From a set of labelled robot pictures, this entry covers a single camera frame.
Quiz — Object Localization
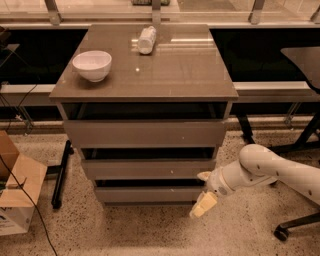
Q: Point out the grey drawer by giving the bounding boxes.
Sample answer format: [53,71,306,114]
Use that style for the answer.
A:
[94,179,204,204]
[62,102,230,149]
[81,147,217,180]

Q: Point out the white ceramic bowl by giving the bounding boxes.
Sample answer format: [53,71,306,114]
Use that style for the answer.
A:
[72,50,112,82]

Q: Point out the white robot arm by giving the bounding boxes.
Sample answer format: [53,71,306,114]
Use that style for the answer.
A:
[189,144,320,218]

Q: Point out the open cardboard box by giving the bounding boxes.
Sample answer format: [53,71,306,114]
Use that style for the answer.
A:
[0,131,47,236]

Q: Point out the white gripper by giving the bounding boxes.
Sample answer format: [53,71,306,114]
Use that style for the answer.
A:
[189,167,234,218]

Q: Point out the grey top drawer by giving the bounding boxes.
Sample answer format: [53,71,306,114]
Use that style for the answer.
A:
[62,102,230,149]

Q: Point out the grey bottom drawer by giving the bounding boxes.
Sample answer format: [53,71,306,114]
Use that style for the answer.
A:
[94,179,204,204]

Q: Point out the grey drawer cabinet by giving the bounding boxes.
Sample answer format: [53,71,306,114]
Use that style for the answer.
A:
[49,23,240,208]

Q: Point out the black right stand foot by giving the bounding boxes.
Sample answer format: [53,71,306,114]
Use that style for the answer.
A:
[237,114,254,144]

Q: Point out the white plastic bottle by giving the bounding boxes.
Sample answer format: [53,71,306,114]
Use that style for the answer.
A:
[137,26,157,55]

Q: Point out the black stand foot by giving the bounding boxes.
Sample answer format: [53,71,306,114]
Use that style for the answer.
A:
[51,140,74,209]
[237,114,254,144]

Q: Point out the black left stand foot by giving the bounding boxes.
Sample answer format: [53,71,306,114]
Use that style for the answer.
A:
[51,140,74,209]

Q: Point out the black floor cable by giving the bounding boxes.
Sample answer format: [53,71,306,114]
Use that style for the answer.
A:
[0,154,59,256]

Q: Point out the grey middle drawer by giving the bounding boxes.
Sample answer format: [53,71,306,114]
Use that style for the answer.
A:
[81,147,217,180]

